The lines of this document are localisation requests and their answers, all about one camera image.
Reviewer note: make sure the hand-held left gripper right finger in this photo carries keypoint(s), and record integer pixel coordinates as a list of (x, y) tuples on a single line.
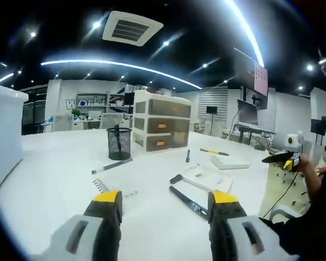
[(222, 223)]

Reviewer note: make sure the white plastic drawer cabinet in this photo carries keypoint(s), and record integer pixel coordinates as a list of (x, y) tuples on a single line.
[(163, 122)]

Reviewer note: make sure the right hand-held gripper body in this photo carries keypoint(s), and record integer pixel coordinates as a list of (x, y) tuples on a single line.
[(294, 141)]

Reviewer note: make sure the white desk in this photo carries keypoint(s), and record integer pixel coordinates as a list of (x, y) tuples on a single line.
[(57, 190)]

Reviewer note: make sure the long black pen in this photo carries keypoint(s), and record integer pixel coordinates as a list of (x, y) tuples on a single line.
[(187, 201)]

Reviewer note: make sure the black television on stand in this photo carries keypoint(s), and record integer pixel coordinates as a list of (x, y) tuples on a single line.
[(211, 110)]

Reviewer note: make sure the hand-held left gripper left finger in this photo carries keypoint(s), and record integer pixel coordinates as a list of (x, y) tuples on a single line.
[(106, 217)]

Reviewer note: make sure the grey pen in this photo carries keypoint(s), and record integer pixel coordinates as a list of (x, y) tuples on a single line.
[(111, 166)]

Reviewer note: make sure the long ceiling light strip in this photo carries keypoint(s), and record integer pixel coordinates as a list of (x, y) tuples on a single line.
[(250, 30)]

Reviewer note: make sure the person's right hand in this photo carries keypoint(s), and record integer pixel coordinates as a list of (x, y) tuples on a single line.
[(307, 167)]

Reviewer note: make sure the black monitors on stand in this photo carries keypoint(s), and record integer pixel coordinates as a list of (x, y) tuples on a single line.
[(320, 125)]

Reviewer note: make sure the dark blue pen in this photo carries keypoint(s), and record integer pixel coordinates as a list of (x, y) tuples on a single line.
[(188, 155)]

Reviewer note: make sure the person in black shirt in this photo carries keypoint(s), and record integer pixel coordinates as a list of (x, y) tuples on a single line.
[(315, 239)]

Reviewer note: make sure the open laptop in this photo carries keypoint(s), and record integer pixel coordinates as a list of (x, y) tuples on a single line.
[(247, 112)]

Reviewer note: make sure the hanging display screen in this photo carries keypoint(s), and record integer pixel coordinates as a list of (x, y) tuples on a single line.
[(256, 76)]

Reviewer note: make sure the black standing desk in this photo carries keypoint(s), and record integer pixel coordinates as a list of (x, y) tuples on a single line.
[(255, 129)]

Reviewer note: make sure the white spiral sticky note pad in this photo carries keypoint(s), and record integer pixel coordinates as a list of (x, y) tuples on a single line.
[(100, 185)]

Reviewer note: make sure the potted plant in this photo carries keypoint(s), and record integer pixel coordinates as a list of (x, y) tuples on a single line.
[(76, 112)]

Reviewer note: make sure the white chair base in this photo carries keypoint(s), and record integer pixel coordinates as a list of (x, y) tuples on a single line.
[(288, 209)]

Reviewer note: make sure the white box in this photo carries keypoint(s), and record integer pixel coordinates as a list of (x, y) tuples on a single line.
[(231, 164)]

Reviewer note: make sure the curved ceiling light strip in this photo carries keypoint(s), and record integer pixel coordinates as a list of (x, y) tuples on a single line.
[(119, 64)]

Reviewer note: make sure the ceiling air conditioner vent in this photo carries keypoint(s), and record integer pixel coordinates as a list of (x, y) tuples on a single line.
[(131, 27)]

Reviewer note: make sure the yellow pen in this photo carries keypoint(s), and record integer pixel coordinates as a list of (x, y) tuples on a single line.
[(214, 151)]

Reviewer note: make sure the black mesh pen holder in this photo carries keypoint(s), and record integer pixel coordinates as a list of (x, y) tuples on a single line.
[(119, 152)]

